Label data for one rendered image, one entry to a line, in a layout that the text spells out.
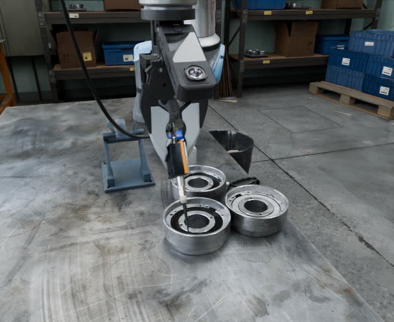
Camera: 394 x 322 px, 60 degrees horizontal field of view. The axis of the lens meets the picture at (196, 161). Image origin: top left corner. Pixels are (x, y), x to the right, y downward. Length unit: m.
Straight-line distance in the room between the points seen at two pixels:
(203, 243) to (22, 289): 0.25
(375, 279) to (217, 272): 1.37
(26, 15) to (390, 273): 3.93
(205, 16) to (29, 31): 3.46
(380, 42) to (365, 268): 2.94
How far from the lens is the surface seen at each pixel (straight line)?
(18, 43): 4.33
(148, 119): 0.48
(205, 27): 0.98
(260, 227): 0.55
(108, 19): 3.91
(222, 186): 0.62
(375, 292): 1.75
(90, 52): 4.02
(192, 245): 0.50
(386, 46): 4.28
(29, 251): 0.59
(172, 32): 0.46
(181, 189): 0.51
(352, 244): 1.98
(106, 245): 0.56
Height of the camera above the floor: 1.15
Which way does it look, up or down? 26 degrees down
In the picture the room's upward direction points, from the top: straight up
